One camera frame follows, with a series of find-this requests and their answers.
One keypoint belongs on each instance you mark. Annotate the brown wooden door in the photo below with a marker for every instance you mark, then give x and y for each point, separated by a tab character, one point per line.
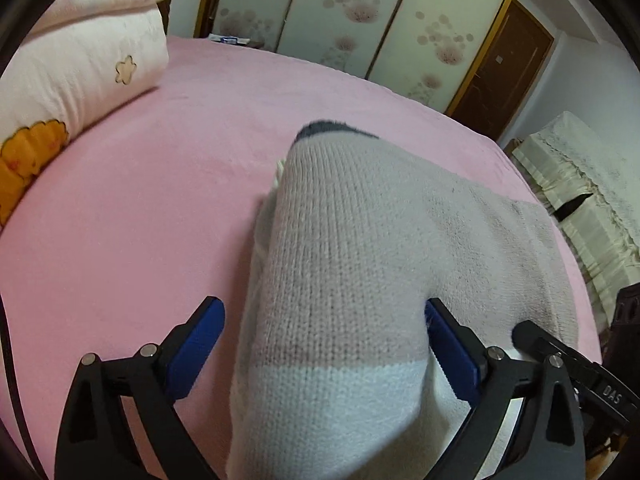
505	75

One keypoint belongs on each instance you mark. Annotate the pink bed blanket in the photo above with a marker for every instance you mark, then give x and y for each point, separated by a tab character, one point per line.
150	185

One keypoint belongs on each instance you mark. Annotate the floral sliding-door wardrobe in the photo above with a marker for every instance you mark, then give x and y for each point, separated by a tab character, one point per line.
350	0

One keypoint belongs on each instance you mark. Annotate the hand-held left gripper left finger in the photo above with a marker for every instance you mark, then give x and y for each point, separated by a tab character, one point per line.
197	350

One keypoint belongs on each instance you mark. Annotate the cream lace-covered furniture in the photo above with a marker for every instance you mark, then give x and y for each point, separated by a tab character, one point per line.
590	170

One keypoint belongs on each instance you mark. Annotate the wooden drawer cabinet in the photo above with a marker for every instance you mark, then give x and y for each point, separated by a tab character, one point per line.
627	320

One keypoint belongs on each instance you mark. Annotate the wooden headboard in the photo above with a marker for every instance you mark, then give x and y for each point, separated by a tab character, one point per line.
167	15

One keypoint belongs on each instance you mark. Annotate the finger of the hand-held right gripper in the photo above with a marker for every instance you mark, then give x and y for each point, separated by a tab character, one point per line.
530	335

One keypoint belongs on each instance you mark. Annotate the striped knit sweater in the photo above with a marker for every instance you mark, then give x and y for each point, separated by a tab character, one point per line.
350	260

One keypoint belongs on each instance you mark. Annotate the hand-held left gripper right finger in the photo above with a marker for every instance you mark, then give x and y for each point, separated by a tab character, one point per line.
452	355

